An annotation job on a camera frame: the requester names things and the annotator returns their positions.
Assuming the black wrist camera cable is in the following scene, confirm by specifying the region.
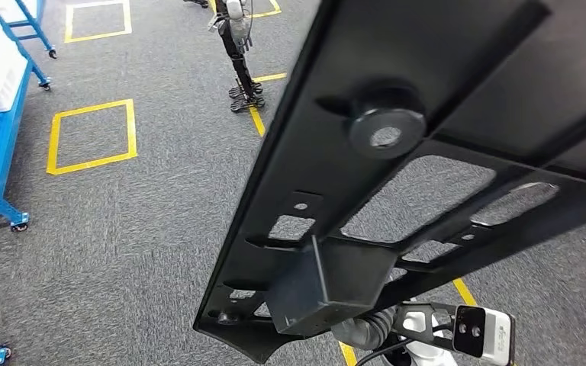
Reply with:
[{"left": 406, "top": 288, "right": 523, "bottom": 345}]
[{"left": 356, "top": 323, "right": 456, "bottom": 366}]

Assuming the black plastic plate frame part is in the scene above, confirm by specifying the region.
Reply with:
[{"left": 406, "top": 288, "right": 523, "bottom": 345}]
[{"left": 193, "top": 0, "right": 586, "bottom": 364}]

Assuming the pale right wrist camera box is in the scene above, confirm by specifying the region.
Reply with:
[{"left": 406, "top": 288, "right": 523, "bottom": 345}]
[{"left": 452, "top": 304, "right": 517, "bottom": 366}]

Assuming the yellow floor tape square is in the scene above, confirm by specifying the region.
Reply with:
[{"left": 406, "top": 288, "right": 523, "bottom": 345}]
[{"left": 46, "top": 98, "right": 138, "bottom": 176}]

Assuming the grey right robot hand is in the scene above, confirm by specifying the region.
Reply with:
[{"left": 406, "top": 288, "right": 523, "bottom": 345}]
[{"left": 330, "top": 318, "right": 376, "bottom": 352}]

